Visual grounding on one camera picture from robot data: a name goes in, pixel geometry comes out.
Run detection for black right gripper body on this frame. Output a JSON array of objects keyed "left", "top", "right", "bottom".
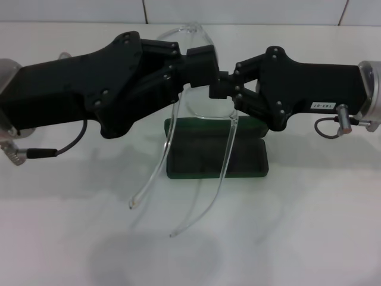
[{"left": 256, "top": 45, "right": 370, "bottom": 132}]

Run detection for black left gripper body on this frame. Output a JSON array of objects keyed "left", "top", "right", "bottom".
[{"left": 0, "top": 30, "right": 143, "bottom": 141}]

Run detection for clear white glasses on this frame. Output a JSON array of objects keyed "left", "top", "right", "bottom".
[{"left": 128, "top": 21, "right": 239, "bottom": 239}]

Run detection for green glasses case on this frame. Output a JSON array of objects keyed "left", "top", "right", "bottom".
[{"left": 163, "top": 117, "right": 270, "bottom": 180}]

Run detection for left gripper cable with connector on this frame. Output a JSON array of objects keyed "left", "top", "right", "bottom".
[{"left": 0, "top": 119, "right": 88, "bottom": 165}]

